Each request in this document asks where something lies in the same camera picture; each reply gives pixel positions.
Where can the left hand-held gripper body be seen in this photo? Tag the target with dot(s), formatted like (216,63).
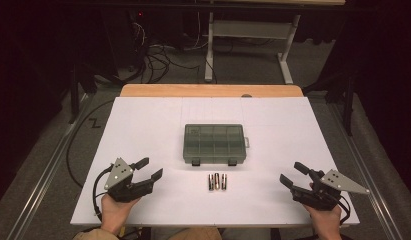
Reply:
(121,186)

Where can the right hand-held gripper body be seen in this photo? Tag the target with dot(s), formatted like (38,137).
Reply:
(321,195)

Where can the black and gold battery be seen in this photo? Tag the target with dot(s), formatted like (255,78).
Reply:
(224,181)
(217,181)
(211,182)

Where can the grey transparent compartment box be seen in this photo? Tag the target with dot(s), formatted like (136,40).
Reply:
(213,143)

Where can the person's left hand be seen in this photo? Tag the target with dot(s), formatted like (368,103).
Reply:
(114,213)

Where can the person's right hand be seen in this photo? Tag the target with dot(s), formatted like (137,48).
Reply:
(326,223)

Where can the person's tan trouser leg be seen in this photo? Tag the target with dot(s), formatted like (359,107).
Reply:
(196,234)

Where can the black metal stand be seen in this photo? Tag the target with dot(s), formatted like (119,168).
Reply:
(74,93)
(348,103)

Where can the grey round table cap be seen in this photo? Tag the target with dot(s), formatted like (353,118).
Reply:
(246,95)

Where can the white-legged desk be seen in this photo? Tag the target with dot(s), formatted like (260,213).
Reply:
(249,28)

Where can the metal floor rail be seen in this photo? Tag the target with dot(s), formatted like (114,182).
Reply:
(43,180)
(366,173)

